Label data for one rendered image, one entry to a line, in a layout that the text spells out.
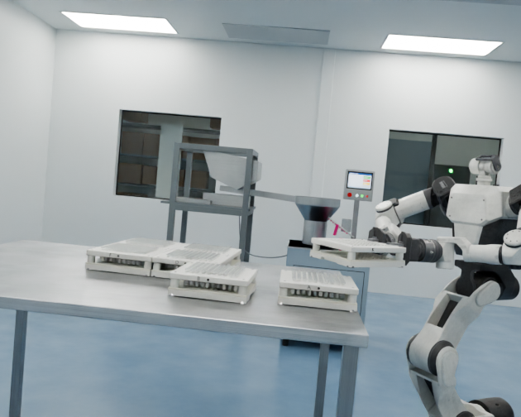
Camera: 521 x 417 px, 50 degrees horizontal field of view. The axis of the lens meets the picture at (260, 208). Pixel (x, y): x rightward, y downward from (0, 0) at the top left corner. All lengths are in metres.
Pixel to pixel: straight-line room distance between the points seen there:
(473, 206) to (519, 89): 5.09
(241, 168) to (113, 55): 3.03
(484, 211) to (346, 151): 4.65
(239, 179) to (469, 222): 2.92
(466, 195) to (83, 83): 5.84
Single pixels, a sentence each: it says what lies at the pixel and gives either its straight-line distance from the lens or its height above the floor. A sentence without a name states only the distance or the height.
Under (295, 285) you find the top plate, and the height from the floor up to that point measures 0.91.
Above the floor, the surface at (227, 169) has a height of 1.31.
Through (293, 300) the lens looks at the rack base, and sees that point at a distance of 1.76.
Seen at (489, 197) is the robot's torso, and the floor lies 1.24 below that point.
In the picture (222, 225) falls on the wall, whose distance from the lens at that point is 6.98.
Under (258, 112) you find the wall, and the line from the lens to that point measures 6.98.
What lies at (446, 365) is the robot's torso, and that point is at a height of 0.58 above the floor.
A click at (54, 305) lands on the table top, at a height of 0.83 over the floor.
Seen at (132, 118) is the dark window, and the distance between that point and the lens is 7.37.
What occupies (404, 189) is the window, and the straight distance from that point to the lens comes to 7.11.
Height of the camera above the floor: 1.22
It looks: 3 degrees down
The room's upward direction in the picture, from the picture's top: 5 degrees clockwise
